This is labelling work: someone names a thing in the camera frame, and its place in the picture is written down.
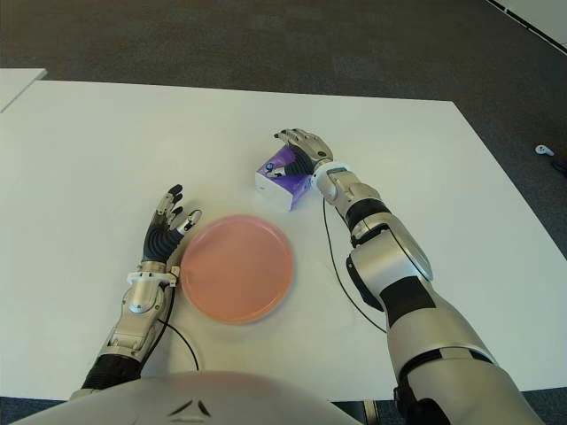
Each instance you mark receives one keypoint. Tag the white neighbouring table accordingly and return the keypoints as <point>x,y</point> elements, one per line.
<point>15,86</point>

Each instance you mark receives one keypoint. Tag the round pink plate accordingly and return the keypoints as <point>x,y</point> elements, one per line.
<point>237,270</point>

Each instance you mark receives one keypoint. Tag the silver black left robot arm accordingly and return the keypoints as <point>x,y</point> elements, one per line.
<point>139,301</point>

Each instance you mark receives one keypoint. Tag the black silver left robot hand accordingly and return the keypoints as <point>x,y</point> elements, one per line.
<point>157,241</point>

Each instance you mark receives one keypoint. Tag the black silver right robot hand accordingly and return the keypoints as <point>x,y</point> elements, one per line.
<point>314,150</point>

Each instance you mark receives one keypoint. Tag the grey robot torso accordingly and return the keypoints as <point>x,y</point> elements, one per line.
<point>177,398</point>

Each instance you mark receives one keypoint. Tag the purple white tissue pack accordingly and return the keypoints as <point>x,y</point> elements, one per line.
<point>274,190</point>

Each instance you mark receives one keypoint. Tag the white handheld controller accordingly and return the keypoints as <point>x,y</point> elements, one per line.
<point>543,150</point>

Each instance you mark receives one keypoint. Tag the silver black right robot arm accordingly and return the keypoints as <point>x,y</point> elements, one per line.
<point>398,257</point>

